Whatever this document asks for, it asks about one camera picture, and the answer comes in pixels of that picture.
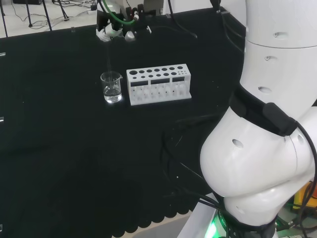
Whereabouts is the black hanging cable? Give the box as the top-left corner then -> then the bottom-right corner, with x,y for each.
167,0 -> 199,40
210,0 -> 246,53

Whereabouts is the clear glass rod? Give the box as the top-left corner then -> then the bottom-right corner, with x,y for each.
106,40 -> 116,96

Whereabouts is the black tripod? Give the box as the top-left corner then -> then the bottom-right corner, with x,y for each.
24,0 -> 71,32
0,0 -> 8,38

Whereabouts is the black bench cloth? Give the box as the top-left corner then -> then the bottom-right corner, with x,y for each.
0,6 -> 248,238

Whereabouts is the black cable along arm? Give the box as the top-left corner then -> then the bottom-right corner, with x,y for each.
294,120 -> 317,238

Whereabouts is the small clear glass beaker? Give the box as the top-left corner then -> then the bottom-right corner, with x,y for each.
100,70 -> 124,104

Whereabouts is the black cable on cloth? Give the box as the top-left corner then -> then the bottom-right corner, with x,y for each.
160,113 -> 225,217

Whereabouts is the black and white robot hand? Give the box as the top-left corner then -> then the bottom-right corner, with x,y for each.
96,13 -> 124,43

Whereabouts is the green cable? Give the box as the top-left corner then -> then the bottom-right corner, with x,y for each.
99,0 -> 138,26

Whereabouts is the white test tube rack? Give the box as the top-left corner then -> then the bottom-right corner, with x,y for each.
126,63 -> 193,107

